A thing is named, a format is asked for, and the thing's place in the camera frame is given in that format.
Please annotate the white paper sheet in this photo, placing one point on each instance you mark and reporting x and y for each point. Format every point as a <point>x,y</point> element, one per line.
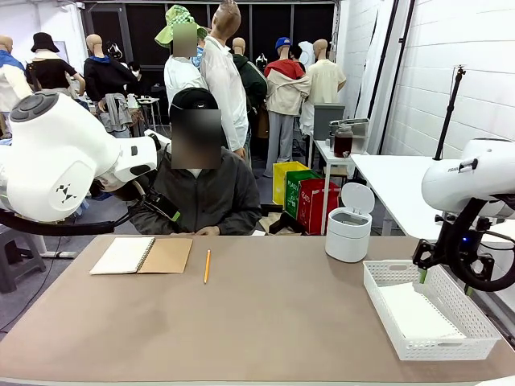
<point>418,313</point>

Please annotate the tall mannequin white shirt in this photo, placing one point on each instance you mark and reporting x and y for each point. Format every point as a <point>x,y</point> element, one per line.
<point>221,88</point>

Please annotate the person's left forearm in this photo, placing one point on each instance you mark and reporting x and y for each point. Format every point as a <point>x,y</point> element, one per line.
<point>241,221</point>

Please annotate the black chair armrest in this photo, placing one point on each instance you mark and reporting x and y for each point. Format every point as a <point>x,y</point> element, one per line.
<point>271,207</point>

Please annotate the hanging grey jacket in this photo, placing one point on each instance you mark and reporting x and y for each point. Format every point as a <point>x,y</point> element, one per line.
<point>116,112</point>

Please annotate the small white side table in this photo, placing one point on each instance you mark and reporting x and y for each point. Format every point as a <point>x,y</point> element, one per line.
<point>322,146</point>

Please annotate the white lidded trash bin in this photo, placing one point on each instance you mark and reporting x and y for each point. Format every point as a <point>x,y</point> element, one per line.
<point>346,245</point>

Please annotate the stacked metal trays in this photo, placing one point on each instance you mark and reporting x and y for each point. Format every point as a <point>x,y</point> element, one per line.
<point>360,132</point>

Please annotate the black baseball cap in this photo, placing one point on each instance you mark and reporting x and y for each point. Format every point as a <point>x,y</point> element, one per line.
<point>193,98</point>

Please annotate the figure green checked hat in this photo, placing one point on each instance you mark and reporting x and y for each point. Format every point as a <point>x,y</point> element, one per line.
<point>181,76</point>

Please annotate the white perforated plastic basket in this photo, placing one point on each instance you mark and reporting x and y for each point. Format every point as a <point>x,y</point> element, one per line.
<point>442,350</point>

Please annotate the mannequin black bucket hat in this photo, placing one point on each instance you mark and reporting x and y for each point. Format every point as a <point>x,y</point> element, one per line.
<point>50,72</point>

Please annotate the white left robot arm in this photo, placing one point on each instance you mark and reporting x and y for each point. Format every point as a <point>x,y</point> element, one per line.
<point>52,161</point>

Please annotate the grey metal cabinet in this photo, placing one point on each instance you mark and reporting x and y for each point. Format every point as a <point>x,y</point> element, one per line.
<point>322,120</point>

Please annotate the yellow pencil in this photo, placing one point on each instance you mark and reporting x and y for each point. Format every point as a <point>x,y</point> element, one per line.
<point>207,265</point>

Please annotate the black tripod stand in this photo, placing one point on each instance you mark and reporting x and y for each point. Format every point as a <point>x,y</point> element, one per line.
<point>450,108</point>

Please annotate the grey plastic step stool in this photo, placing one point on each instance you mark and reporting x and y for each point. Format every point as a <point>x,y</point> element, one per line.
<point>20,261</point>

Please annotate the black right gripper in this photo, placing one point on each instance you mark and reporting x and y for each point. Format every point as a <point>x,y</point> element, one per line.
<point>466,247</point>

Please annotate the spiral notebook brown cover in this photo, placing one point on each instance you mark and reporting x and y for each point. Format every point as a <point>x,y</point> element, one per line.
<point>169,257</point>

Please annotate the mannequin blue white jacket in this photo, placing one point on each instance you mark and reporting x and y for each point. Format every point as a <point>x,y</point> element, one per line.
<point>10,80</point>

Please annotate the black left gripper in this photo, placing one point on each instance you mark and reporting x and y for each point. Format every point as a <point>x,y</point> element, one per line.
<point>161,205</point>

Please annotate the seated person in grey jacket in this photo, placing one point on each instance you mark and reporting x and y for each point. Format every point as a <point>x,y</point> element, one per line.
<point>225,185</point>

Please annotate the person's left hand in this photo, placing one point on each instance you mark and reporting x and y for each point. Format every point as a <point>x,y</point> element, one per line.
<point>207,231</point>

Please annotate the mannequin black blue hoodie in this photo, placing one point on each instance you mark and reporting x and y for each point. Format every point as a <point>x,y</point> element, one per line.
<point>108,76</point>

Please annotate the person's right forearm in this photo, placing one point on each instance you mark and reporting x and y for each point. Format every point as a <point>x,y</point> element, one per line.
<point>149,221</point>

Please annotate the large white table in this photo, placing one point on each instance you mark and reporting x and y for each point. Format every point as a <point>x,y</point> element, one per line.
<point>394,189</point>

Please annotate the glass jar brown liquid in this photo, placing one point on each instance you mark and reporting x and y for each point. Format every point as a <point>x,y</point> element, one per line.
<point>343,144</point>

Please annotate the masked person in black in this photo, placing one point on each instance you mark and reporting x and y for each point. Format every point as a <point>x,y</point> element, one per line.
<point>141,82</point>

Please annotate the white desk leg frame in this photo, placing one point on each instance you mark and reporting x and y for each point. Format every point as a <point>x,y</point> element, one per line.
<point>60,254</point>

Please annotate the mannequin dark green jacket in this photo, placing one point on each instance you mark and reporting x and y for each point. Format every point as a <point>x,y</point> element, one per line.
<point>253,80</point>

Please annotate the yellow recycling bin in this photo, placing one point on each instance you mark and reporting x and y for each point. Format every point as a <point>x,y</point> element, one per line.
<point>281,185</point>

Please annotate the dark-haired person with mask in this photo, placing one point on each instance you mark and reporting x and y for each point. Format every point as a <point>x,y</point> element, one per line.
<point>297,52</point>

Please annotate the wooden board black brackets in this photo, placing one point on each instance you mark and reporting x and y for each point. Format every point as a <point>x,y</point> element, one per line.
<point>285,225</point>

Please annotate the mannequin pale yellow shirt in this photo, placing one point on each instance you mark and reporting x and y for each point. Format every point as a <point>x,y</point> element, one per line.
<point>326,80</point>

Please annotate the red recycling bin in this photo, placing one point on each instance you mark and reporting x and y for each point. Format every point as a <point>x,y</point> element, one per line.
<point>318,205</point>

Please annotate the green recycling bin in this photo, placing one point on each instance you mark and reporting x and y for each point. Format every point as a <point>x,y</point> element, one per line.
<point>293,193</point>

